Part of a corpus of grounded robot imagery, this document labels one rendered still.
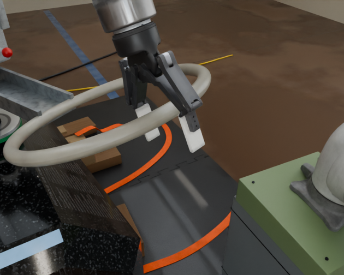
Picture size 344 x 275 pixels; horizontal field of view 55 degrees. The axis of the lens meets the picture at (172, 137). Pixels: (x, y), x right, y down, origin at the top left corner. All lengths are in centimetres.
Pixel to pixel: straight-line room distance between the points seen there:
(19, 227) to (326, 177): 85
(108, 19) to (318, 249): 72
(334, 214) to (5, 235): 90
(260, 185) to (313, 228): 18
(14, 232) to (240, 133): 207
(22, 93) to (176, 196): 131
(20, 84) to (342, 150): 96
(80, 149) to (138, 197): 162
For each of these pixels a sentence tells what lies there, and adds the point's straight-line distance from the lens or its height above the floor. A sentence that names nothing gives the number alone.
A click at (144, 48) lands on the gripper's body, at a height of 139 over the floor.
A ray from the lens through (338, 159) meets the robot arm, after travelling 91.
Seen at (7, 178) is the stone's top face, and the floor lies 83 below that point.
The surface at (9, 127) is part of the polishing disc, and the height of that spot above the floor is 88.
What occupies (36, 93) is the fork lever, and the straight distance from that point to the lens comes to 113.
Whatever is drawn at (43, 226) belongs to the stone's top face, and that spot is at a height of 83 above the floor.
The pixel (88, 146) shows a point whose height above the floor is 125.
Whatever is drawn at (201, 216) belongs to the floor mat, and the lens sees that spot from 207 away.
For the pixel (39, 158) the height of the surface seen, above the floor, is 122.
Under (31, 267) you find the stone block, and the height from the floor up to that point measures 77.
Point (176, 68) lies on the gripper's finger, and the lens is 52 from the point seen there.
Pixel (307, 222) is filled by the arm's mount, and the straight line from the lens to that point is 99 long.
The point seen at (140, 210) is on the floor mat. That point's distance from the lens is 210.
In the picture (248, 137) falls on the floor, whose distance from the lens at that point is 275.
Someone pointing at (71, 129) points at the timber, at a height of 9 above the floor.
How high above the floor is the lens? 159
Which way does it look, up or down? 36 degrees down
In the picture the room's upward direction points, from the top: straight up
